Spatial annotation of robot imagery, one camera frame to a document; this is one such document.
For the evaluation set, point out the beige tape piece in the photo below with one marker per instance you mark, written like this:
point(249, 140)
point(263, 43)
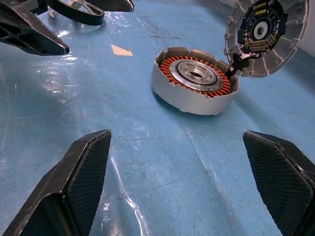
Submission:
point(120, 50)

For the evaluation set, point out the silver rotor disc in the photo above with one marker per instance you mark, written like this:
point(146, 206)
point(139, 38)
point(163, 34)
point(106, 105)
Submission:
point(261, 29)

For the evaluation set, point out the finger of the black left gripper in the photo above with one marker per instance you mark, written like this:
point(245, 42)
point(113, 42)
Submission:
point(118, 5)
point(27, 32)

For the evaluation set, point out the silver motor stator copper windings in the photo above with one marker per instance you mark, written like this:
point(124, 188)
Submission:
point(177, 93)

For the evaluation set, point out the clear plastic film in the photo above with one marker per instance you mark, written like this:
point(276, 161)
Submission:
point(128, 204)

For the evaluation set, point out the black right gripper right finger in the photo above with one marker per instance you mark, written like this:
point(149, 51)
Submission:
point(283, 186)

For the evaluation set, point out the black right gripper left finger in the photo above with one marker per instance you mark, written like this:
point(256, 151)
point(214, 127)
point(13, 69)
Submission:
point(61, 196)

